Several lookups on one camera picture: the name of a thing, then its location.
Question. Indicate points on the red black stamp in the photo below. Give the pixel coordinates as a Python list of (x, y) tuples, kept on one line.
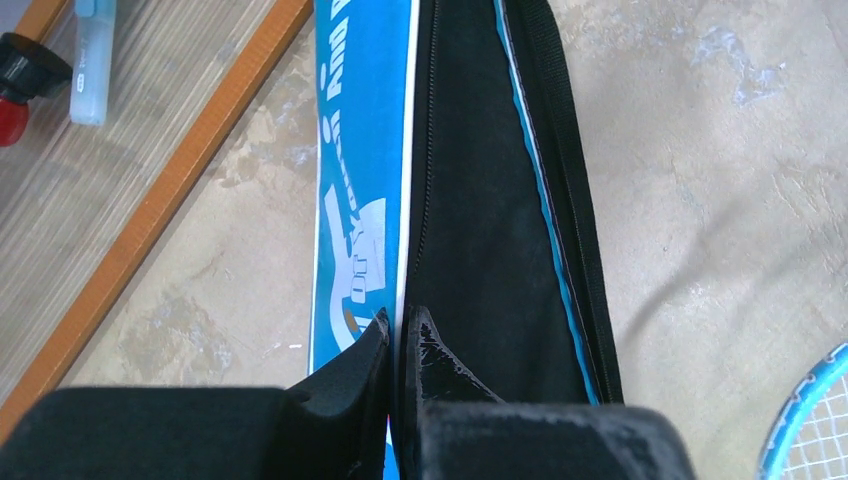
[(28, 70)]

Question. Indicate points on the blue racket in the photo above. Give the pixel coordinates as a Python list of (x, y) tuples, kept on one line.
[(808, 439)]

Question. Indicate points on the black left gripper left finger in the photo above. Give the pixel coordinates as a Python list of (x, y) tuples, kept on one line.
[(331, 425)]

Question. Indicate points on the wooden shelf rack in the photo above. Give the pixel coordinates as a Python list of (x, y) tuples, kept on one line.
[(171, 246)]

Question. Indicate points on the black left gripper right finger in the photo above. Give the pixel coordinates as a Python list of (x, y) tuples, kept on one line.
[(455, 427)]

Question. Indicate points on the blue racket bag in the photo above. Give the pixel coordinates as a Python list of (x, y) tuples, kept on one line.
[(452, 177)]

